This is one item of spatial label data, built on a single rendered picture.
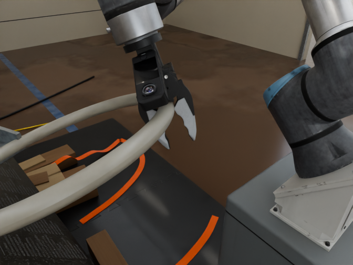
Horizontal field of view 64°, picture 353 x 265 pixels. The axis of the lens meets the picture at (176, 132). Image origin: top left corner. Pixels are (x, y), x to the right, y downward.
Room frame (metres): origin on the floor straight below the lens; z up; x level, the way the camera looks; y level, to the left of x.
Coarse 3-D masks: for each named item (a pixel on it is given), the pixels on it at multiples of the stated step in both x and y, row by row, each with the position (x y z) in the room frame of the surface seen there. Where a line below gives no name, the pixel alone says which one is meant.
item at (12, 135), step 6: (0, 126) 0.62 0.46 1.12; (0, 132) 0.61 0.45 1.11; (6, 132) 0.60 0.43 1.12; (12, 132) 0.59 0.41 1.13; (18, 132) 0.59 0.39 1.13; (0, 138) 0.62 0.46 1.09; (6, 138) 0.60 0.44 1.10; (12, 138) 0.59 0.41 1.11; (18, 138) 0.58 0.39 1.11; (0, 144) 0.61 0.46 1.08; (12, 156) 0.56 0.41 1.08; (0, 162) 0.53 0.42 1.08
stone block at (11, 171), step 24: (0, 168) 0.94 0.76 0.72; (0, 192) 0.76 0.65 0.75; (24, 192) 0.84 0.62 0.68; (48, 216) 0.75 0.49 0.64; (0, 240) 0.52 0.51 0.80; (24, 240) 0.56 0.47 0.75; (48, 240) 0.61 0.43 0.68; (72, 240) 0.66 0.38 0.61; (0, 264) 0.44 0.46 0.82; (24, 264) 0.47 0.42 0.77; (48, 264) 0.50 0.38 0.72; (72, 264) 0.54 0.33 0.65
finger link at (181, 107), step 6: (180, 102) 0.47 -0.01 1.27; (174, 108) 0.47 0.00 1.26; (180, 108) 0.47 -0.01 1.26; (186, 108) 0.47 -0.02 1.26; (180, 114) 0.46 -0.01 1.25; (186, 114) 0.46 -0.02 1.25; (192, 114) 0.47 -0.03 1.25; (186, 120) 0.46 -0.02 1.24; (192, 120) 0.46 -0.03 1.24; (186, 126) 0.46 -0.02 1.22; (192, 126) 0.46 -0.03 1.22; (192, 132) 0.46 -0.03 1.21; (192, 138) 0.46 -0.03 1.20
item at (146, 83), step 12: (132, 60) 0.48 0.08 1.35; (144, 60) 0.47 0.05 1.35; (156, 60) 0.46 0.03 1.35; (144, 72) 0.44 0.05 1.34; (156, 72) 0.44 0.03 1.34; (144, 84) 0.42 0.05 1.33; (156, 84) 0.41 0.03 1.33; (144, 96) 0.39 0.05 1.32; (156, 96) 0.39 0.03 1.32; (144, 108) 0.39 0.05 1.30
